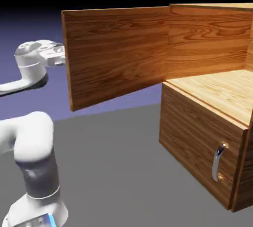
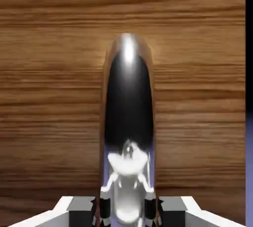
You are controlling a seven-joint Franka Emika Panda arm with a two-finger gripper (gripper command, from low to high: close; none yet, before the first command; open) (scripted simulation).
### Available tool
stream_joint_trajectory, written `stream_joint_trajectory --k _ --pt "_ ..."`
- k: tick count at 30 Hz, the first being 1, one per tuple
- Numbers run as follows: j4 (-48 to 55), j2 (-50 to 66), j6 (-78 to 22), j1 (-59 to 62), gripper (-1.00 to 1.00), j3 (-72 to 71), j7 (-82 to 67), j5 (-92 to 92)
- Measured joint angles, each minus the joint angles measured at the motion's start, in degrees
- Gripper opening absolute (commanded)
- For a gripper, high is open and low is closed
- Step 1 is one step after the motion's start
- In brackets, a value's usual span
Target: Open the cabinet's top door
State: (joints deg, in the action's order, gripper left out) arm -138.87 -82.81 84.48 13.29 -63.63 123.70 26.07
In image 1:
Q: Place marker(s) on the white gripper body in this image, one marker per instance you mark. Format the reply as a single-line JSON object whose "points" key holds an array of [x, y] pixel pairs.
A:
{"points": [[53, 58]]}

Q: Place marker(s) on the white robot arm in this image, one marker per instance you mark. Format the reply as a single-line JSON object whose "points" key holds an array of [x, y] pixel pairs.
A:
{"points": [[33, 144]]}

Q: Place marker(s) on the large wooden cabinet door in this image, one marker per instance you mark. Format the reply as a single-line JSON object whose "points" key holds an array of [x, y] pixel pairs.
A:
{"points": [[116, 53]]}

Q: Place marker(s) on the small wooden cabinet door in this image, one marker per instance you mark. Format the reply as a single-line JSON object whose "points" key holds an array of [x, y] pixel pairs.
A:
{"points": [[189, 132]]}

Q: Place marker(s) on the wooden cabinet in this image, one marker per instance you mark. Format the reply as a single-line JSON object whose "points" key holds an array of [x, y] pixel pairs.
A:
{"points": [[209, 39]]}

